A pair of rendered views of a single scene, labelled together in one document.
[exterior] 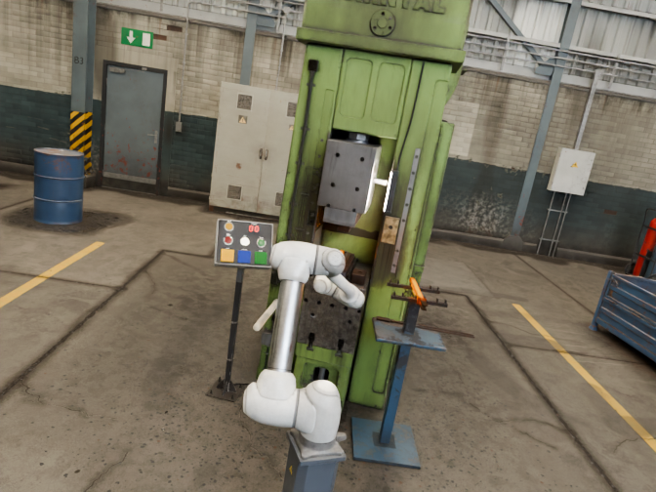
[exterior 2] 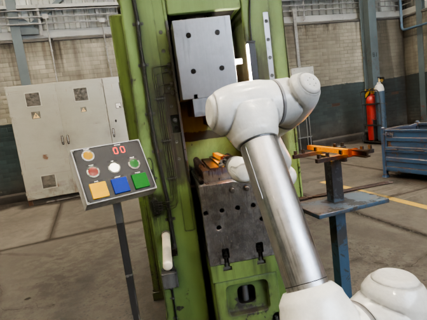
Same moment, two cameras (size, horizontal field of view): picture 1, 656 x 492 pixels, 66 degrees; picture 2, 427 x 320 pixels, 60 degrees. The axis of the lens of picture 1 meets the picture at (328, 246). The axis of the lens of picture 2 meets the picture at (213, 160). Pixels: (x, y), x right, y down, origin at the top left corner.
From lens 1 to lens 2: 1.38 m
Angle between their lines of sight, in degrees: 16
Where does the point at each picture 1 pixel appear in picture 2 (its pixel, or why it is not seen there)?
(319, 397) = (409, 296)
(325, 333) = (239, 242)
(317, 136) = (154, 28)
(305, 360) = (225, 284)
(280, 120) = (71, 106)
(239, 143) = (39, 136)
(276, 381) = (328, 301)
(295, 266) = (260, 110)
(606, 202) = (331, 98)
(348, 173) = (207, 52)
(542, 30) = not seen: outside the picture
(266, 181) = not seen: hidden behind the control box
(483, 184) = not seen: hidden behind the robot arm
